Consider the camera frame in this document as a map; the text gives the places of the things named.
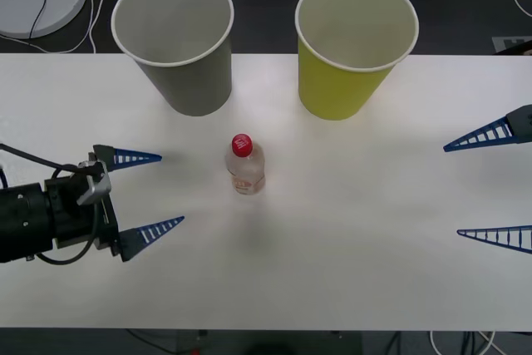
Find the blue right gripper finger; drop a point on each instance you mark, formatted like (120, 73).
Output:
(519, 124)
(511, 238)

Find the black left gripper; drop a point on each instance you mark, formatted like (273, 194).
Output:
(68, 222)

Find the clear bottle with red cap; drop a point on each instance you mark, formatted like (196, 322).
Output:
(246, 172)

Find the grey floor plate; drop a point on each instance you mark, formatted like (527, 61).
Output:
(500, 43)

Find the grey waste bin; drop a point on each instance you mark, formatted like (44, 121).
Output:
(195, 89)

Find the yellow-green waste bin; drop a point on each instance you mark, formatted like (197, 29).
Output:
(336, 93)

